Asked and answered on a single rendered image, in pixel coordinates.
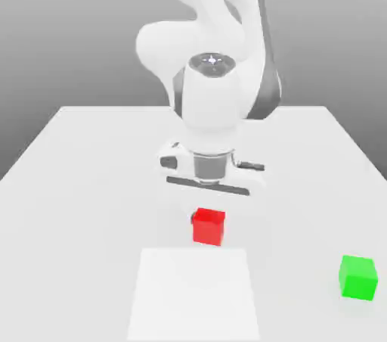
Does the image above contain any small green cube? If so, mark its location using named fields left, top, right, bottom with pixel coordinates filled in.
left=338, top=254, right=379, bottom=302

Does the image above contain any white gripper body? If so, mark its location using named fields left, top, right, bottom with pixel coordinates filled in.
left=164, top=173, right=268, bottom=204

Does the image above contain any small red cube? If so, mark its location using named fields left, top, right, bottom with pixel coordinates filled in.
left=190, top=207, right=227, bottom=247

